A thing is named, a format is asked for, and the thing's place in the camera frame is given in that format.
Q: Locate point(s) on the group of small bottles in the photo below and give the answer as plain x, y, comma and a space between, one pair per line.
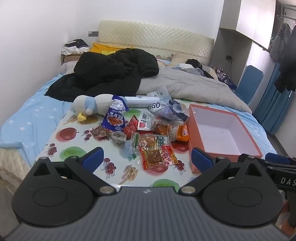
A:
223, 75

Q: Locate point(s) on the wooden nightstand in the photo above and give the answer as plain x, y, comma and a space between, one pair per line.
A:
69, 59

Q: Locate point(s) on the cream quilted mattress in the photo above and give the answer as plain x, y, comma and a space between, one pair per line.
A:
11, 162

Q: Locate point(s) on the black puffer jacket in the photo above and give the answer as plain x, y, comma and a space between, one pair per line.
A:
104, 69

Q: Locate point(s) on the black garment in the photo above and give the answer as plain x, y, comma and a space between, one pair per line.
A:
193, 63

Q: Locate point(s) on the grey wall plate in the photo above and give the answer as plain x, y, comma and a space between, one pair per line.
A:
93, 34

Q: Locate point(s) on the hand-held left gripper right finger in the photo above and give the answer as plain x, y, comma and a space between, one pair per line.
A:
200, 160

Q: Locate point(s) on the dark hanging garment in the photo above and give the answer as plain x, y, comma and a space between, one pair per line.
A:
289, 74

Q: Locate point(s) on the grey duvet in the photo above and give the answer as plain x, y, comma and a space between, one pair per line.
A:
192, 85

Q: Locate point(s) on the grey hanging jacket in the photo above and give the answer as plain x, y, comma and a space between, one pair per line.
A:
281, 41

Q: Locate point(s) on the red foil snack packet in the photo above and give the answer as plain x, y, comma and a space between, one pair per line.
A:
130, 127

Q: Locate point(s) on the green label snack packet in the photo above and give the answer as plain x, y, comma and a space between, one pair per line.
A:
148, 140

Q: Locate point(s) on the fruit-print tablecloth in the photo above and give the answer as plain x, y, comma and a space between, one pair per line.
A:
92, 143

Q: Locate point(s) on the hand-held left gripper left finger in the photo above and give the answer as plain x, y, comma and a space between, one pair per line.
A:
92, 158

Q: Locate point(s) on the cream quilted headboard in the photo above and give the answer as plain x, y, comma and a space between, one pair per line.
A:
157, 38

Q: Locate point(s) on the pile of clothes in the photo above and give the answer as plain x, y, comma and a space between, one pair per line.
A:
74, 47

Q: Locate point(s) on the yellow cloth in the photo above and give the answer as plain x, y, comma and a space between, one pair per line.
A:
99, 47

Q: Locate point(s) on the blue star bedsheet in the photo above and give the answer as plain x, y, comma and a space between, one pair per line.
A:
30, 111

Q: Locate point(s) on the grey plaid shirt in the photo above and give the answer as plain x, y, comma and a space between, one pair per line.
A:
185, 67

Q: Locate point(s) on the white label snack packet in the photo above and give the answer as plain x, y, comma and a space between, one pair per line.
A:
146, 120

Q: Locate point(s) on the blue curtain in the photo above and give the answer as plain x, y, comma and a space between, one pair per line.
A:
272, 109

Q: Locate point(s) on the blue snack bag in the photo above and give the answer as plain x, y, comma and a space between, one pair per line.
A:
113, 118

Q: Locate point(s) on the white and blue plush toy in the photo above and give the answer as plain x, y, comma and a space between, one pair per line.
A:
99, 103

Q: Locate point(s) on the small red-brown snack packet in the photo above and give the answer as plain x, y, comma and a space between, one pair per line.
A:
99, 133

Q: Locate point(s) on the orange snack packet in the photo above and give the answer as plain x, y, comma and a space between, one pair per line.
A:
182, 134

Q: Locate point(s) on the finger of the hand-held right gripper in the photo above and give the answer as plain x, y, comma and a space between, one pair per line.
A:
272, 157

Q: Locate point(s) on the white tube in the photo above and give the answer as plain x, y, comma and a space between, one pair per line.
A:
141, 102

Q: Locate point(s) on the pink cardboard box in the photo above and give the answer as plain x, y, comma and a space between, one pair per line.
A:
222, 136

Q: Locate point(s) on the blue chair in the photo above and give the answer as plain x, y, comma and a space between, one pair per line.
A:
249, 81

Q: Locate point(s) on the red label clear snack packet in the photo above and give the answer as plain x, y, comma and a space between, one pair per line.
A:
159, 157

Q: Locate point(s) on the cream floral pillow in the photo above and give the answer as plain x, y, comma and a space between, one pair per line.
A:
178, 59

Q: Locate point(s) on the grey wrapper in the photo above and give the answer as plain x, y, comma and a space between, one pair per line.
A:
119, 138

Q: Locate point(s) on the grey wardrobe cabinet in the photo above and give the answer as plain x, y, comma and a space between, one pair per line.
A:
233, 14

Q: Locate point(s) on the clear plastic bag blue print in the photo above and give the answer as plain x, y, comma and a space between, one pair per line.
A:
171, 110

